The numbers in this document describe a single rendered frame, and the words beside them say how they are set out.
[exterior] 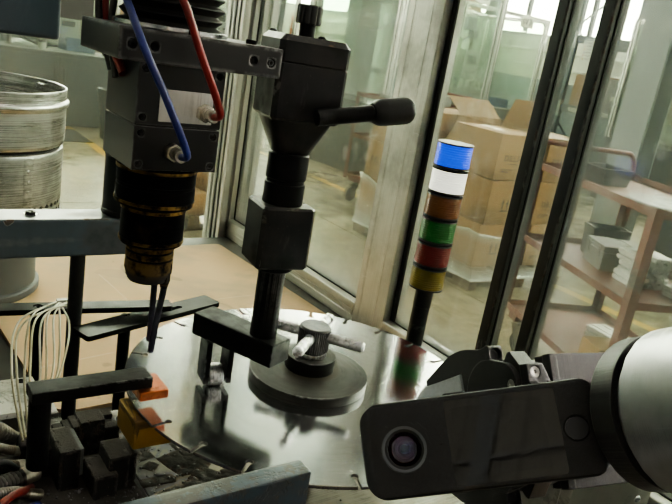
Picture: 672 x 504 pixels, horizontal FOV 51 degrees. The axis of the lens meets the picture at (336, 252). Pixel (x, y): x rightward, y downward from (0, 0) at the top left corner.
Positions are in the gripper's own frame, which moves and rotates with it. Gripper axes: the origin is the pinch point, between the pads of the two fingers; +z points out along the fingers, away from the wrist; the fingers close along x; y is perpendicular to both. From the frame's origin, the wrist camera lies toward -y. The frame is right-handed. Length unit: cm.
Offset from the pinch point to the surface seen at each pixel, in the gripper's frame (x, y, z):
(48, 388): 5.0, -22.5, 12.4
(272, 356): 6.7, -6.1, 9.9
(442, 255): 21.4, 23.8, 28.1
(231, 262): 39, 19, 102
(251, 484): -2.3, -12.0, -1.7
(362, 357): 7.9, 7.8, 21.1
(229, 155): 68, 21, 108
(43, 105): 52, -22, 61
